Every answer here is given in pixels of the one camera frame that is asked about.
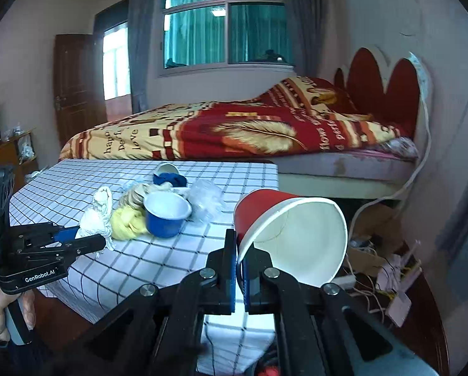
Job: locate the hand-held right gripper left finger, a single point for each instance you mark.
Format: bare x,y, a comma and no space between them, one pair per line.
230,278

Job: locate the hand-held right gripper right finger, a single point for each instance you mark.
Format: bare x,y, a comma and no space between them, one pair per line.
246,290

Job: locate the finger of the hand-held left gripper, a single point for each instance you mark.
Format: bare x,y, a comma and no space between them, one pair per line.
65,234
89,243

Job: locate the white tissue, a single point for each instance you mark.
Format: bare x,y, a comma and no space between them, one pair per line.
100,203

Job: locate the yellow paper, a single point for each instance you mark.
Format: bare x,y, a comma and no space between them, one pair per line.
126,223

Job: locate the red paper cup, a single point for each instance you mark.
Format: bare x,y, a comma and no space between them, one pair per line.
257,211

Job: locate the tan crumpled wrapper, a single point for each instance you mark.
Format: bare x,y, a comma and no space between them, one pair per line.
134,196

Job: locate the table with checkered cloth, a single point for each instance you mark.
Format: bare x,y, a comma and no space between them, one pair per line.
159,258

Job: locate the blue enamel cup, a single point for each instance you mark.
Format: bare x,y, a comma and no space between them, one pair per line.
159,225

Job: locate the clear plastic bag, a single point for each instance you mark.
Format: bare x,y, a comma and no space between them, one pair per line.
204,199

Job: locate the wooden cabinet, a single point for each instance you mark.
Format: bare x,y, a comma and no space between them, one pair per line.
6,160

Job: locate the white power strip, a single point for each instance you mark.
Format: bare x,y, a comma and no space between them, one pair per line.
345,281

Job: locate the blue crumpled cloth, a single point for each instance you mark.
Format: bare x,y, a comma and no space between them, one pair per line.
171,180

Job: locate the small white cup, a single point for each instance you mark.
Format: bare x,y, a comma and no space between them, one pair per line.
167,168

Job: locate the white crumpled paper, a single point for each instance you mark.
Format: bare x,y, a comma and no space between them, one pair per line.
388,272

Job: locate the cardboard box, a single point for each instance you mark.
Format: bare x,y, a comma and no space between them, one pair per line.
375,219

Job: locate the brown wooden door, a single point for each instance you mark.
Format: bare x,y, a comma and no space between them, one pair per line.
77,86

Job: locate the bed with red blanket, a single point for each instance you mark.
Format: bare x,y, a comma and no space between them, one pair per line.
202,129

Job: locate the pink bed mattress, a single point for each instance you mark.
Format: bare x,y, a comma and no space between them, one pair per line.
335,164

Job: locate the bright balcony doorway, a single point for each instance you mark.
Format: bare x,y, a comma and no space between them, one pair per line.
114,58

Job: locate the grey curtain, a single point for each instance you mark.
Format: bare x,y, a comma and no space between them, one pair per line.
141,39
316,23

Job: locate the floral pillow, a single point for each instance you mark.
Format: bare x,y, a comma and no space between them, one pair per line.
402,147

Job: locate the window with teal curtain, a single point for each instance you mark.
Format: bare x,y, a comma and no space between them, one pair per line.
226,31

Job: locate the red heart-shaped headboard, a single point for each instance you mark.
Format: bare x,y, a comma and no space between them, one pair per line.
402,86

